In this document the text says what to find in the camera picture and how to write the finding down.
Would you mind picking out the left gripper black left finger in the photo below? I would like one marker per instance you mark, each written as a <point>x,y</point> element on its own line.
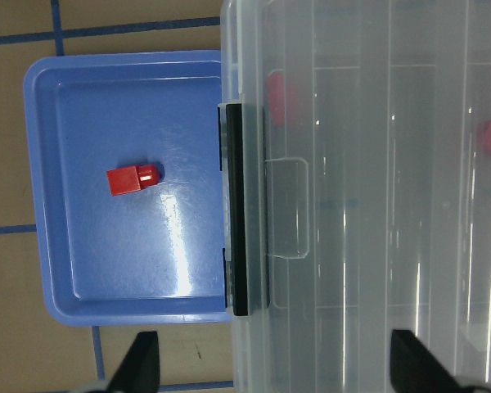
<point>140,368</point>

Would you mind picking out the clear plastic storage box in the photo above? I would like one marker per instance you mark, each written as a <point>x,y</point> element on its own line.
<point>372,196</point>

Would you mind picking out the blue plastic tray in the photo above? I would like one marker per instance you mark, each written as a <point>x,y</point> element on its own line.
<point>154,256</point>

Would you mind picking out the black box latch handle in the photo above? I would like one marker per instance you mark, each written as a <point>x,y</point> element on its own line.
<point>243,253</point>

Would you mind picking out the clear plastic box lid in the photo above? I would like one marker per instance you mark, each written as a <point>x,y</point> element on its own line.
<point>393,213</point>

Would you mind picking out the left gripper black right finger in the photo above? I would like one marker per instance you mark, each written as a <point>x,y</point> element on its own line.
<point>414,368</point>

